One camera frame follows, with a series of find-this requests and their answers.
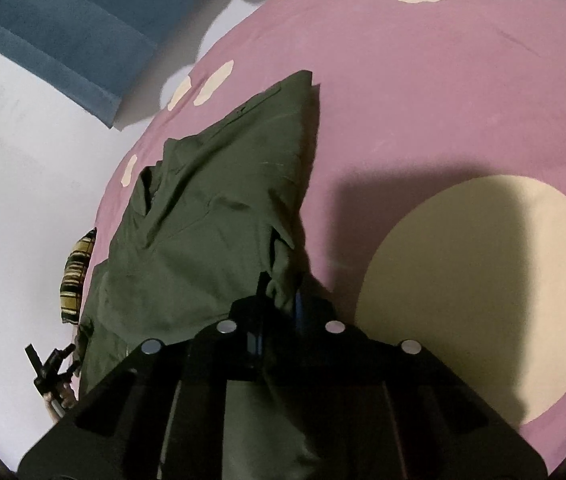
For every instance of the person's left hand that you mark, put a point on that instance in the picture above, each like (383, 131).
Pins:
(60, 400)

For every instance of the dark green shirt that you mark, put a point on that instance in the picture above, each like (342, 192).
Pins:
(203, 230)

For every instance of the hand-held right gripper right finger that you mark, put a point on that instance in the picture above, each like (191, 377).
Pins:
(299, 312)

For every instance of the pink dotted bed sheet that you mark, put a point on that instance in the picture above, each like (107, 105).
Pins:
(438, 110)

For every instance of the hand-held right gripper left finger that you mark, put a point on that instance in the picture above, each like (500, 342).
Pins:
(256, 347)

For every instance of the blue curtain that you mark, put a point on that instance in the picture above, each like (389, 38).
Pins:
(78, 25)

